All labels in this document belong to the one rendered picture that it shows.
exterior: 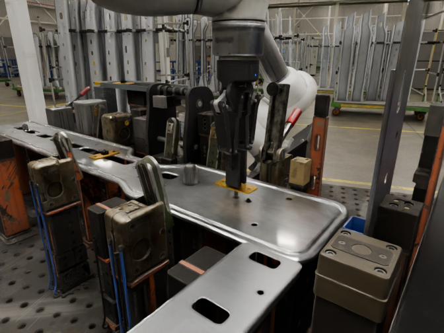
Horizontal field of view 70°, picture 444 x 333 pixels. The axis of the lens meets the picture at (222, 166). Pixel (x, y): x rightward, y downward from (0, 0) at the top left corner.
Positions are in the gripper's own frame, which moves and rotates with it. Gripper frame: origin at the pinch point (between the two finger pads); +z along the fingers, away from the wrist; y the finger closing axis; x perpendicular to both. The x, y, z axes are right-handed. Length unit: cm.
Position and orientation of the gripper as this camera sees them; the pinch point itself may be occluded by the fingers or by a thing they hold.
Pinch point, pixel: (236, 167)
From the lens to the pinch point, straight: 63.0
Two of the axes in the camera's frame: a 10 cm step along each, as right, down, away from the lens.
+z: 0.0, 9.4, 3.4
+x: 7.9, 2.1, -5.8
